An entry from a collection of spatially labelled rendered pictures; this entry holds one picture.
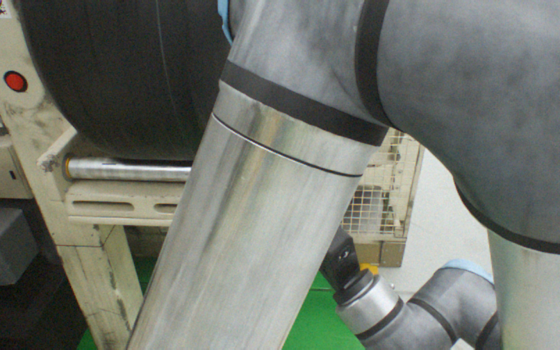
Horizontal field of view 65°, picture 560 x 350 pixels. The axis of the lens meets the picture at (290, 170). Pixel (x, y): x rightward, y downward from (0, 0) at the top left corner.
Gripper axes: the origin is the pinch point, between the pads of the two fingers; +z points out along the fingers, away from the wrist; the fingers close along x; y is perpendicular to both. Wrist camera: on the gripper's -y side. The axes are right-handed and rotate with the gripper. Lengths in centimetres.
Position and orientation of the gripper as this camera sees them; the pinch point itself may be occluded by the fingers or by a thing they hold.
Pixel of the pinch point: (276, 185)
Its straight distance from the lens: 67.2
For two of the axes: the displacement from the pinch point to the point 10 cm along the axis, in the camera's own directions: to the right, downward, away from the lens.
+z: -6.2, -7.7, 1.1
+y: -1.4, 2.4, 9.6
